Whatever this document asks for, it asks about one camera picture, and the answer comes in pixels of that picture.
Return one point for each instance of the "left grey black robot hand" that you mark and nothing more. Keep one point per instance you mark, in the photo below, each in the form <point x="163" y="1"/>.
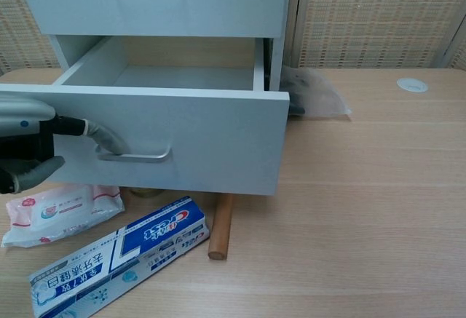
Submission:
<point x="25" y="148"/>

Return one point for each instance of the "white drawer cabinet frame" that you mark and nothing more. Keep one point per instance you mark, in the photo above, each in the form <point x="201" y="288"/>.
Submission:
<point x="281" y="50"/>

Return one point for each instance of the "wooden rolling pin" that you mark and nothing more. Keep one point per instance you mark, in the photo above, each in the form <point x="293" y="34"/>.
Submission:
<point x="220" y="227"/>

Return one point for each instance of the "blue white toothpaste box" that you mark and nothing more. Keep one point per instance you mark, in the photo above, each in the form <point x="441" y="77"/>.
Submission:
<point x="120" y="256"/>

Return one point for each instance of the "round gold tin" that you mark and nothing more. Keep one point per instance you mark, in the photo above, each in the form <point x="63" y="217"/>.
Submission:
<point x="146" y="194"/>

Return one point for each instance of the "woven bamboo screen panel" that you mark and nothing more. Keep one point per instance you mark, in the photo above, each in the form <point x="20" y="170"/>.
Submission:
<point x="371" y="16"/>
<point x="20" y="27"/>

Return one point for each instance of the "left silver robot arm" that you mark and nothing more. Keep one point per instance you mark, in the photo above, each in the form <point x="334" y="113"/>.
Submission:
<point x="22" y="112"/>

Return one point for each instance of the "white bottom drawer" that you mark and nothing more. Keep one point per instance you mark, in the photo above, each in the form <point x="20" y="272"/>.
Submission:
<point x="211" y="136"/>

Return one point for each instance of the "pink wet wipes pack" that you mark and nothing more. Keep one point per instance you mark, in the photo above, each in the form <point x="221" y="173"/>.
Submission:
<point x="62" y="216"/>

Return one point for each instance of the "clear plastic bag dark contents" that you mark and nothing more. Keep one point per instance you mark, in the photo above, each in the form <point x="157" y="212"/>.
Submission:
<point x="320" y="92"/>

